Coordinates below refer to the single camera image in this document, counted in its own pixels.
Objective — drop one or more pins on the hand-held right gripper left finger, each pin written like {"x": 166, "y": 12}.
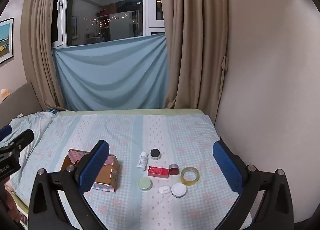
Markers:
{"x": 96, "y": 167}

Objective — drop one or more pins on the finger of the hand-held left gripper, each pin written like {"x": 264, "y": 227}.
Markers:
{"x": 23, "y": 138}
{"x": 5, "y": 132}

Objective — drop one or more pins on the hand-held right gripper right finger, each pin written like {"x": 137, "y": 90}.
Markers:
{"x": 226, "y": 167}

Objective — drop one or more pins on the cardboard box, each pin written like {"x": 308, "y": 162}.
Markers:
{"x": 107, "y": 172}

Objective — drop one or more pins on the white plastic bottle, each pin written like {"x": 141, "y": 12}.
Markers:
{"x": 142, "y": 161}

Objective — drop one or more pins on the black lid jar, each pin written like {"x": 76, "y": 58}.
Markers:
{"x": 155, "y": 153}

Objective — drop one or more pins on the brown headboard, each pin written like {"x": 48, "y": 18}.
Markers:
{"x": 22, "y": 102}

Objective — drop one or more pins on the small peach object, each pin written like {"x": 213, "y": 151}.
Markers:
{"x": 4, "y": 93}

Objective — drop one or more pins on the clear tape roll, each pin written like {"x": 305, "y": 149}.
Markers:
{"x": 190, "y": 182}

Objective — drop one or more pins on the small blue object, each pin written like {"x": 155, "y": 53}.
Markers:
{"x": 53, "y": 111}

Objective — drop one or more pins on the green round jar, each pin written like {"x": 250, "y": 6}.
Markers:
{"x": 144, "y": 183}

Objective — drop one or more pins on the white lid jar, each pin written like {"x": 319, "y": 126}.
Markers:
{"x": 178, "y": 189}

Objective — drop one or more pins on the red jar silver lid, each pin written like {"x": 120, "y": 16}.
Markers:
{"x": 173, "y": 168}

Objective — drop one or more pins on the red rectangular box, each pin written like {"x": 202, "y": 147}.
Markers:
{"x": 157, "y": 171}

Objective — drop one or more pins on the white earbud case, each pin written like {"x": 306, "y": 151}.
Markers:
{"x": 164, "y": 190}

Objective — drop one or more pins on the beige curtain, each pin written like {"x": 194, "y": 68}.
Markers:
{"x": 197, "y": 44}
{"x": 37, "y": 44}

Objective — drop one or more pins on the light blue hanging cloth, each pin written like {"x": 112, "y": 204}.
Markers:
{"x": 110, "y": 74}

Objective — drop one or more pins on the white framed window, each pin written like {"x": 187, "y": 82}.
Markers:
{"x": 105, "y": 7}

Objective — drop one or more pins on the wall poster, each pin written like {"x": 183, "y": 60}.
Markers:
{"x": 6, "y": 39}

